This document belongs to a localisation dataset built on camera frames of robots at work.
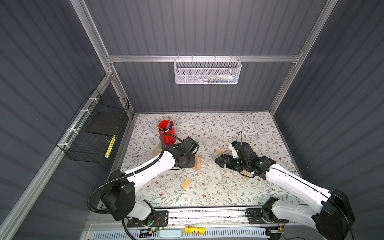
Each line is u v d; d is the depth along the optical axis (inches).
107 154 25.9
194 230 27.1
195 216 29.7
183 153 23.2
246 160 23.9
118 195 16.3
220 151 38.4
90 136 28.2
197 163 35.7
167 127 38.1
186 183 33.2
